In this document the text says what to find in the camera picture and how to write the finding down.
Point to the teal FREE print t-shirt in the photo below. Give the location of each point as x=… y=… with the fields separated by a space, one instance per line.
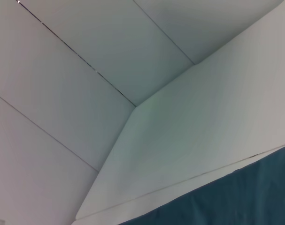
x=215 y=199

